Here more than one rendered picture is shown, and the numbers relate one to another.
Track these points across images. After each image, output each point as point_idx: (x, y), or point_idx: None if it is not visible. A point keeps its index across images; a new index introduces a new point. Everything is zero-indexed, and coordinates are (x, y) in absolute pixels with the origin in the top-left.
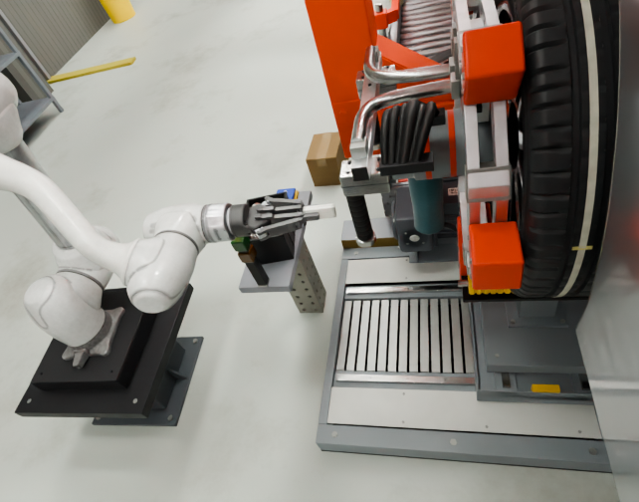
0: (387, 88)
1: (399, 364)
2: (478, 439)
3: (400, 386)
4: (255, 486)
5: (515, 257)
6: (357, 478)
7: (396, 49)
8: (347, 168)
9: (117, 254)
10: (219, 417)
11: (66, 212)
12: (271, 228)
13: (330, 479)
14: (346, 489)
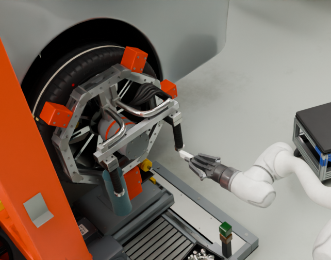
0: None
1: (187, 245)
2: (189, 193)
3: (197, 233)
4: (304, 255)
5: (165, 80)
6: (249, 225)
7: None
8: (175, 113)
9: (287, 155)
10: None
11: (304, 170)
12: (213, 156)
13: (262, 232)
14: (257, 224)
